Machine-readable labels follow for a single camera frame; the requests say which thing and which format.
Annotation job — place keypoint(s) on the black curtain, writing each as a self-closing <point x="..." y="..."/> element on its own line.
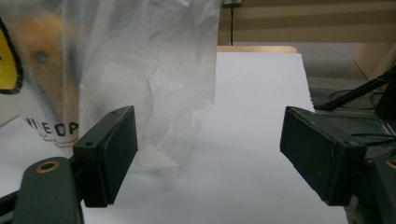
<point x="387" y="102"/>

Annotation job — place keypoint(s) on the wooden table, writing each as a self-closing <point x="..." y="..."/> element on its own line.
<point x="255" y="48"/>

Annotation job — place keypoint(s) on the black stand leg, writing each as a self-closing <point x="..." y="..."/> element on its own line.
<point x="358" y="90"/>

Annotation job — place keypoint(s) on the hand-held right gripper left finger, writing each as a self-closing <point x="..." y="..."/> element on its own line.
<point x="106" y="155"/>

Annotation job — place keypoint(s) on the white board table cover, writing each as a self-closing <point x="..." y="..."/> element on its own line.
<point x="249" y="130"/>

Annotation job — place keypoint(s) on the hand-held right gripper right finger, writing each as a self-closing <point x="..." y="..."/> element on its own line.
<point x="320" y="155"/>

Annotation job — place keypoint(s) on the orange juice bottle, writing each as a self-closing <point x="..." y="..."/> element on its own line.
<point x="43" y="46"/>

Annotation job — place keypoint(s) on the clear plastic bag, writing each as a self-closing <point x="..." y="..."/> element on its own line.
<point x="149" y="62"/>

